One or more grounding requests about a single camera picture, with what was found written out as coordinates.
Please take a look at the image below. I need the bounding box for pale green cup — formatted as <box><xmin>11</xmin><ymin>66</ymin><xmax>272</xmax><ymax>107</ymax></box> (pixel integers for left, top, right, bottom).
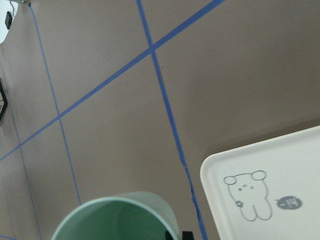
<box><xmin>52</xmin><ymin>191</ymin><xmax>182</xmax><ymax>240</ymax></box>

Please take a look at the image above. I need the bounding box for small black puck device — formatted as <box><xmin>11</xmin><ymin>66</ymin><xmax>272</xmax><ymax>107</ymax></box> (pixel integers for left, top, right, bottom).
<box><xmin>5</xmin><ymin>11</ymin><xmax>13</xmax><ymax>30</ymax></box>

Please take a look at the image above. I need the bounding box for cream rabbit tray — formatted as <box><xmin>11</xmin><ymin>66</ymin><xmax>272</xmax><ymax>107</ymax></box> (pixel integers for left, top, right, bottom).
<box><xmin>200</xmin><ymin>127</ymin><xmax>320</xmax><ymax>240</ymax></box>

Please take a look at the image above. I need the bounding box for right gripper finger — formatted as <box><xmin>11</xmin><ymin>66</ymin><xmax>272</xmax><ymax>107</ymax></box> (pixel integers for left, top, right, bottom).
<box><xmin>182</xmin><ymin>231</ymin><xmax>194</xmax><ymax>240</ymax></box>

